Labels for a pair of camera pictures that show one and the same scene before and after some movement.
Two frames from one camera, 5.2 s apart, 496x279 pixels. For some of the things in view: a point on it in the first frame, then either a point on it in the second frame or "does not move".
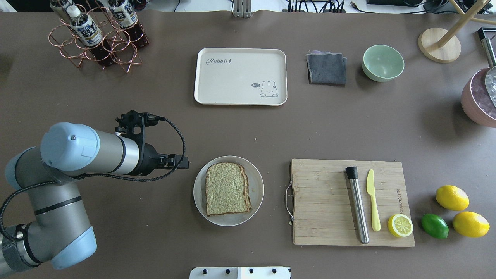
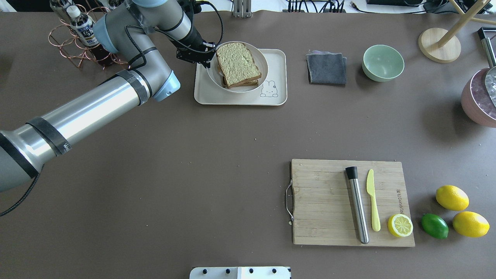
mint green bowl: (382, 62) does not move
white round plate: (228, 191) → (261, 61)
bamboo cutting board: (323, 209) does not move
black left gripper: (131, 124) → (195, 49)
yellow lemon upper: (452, 197) does not move
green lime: (434, 226) does not move
